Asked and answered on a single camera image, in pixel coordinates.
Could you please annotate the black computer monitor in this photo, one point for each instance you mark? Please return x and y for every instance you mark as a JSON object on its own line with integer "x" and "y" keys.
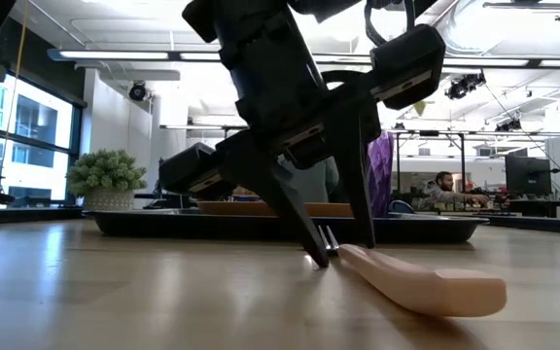
{"x": 528, "y": 175}

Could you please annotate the grey rounded chair back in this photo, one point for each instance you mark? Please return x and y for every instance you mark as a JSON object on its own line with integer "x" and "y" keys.
{"x": 401, "y": 208}

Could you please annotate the silver ceiling air duct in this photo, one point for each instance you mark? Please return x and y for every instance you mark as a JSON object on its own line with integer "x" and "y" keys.
{"x": 460, "y": 34}

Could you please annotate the large window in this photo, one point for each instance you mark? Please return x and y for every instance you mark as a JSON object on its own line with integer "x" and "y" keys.
{"x": 37, "y": 121}

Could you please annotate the black ceiling spotlight cluster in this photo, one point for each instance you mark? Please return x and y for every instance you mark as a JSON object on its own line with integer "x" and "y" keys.
{"x": 465, "y": 85}
{"x": 509, "y": 125}

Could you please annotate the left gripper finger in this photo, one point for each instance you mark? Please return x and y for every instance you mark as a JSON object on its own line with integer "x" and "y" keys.
{"x": 270, "y": 175}
{"x": 358, "y": 185}

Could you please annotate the black rectangular serving tray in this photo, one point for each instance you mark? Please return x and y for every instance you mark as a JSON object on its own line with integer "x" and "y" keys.
{"x": 163, "y": 228}

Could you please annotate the purple faceted cup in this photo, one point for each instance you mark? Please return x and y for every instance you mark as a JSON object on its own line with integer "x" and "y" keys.
{"x": 382, "y": 170}

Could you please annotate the black metal station frame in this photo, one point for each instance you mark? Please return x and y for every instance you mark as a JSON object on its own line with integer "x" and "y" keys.
{"x": 428, "y": 132}

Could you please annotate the person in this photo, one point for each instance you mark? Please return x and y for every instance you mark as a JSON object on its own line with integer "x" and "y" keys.
{"x": 438, "y": 192}
{"x": 314, "y": 182}

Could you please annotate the green potted plant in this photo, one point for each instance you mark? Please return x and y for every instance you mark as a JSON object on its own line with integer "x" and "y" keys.
{"x": 105, "y": 170}

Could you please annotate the long linear ceiling light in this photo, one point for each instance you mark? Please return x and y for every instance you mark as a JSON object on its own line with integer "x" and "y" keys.
{"x": 115, "y": 55}

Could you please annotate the orange round plate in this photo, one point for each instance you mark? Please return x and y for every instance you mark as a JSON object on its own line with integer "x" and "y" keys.
{"x": 241, "y": 209}

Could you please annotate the black ceiling camera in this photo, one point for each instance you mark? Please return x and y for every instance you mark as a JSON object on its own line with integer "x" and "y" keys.
{"x": 137, "y": 91}

